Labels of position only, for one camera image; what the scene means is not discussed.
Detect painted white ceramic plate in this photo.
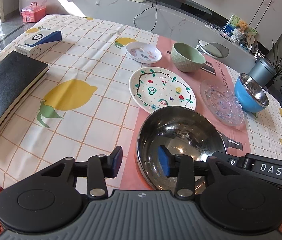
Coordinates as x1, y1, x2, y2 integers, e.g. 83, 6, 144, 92
129, 67, 196, 114

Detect black power cable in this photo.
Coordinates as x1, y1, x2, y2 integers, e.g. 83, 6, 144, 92
133, 0, 159, 33

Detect white blue product box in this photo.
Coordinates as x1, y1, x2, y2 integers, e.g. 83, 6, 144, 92
15, 29, 62, 59

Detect small white saucer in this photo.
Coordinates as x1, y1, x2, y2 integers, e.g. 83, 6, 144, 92
126, 42, 162, 64

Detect clear glass plate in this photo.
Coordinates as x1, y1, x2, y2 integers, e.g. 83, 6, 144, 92
199, 80, 243, 127

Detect green ceramic bowl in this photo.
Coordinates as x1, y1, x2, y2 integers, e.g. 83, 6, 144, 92
171, 42, 206, 73

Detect orange steel bowl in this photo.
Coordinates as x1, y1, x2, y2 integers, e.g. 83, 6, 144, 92
137, 106, 229, 191

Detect checked lemon tablecloth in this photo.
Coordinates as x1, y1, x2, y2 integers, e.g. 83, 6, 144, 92
0, 15, 282, 189

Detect grey trash can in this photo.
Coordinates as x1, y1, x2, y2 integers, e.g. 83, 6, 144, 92
248, 57, 275, 87

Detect colourful picture book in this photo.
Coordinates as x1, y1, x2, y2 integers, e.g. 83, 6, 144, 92
223, 14, 257, 40

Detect teddy bear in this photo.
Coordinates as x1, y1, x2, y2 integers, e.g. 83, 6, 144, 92
237, 20, 249, 33

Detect black notebook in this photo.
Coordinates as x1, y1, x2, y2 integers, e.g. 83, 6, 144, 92
0, 51, 49, 130

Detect pink storage box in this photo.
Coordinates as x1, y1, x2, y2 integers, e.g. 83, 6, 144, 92
21, 2, 46, 23

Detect green potted plant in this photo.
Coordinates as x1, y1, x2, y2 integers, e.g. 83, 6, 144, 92
266, 41, 282, 88

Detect white round stool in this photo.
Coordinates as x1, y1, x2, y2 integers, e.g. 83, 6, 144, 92
196, 40, 229, 59

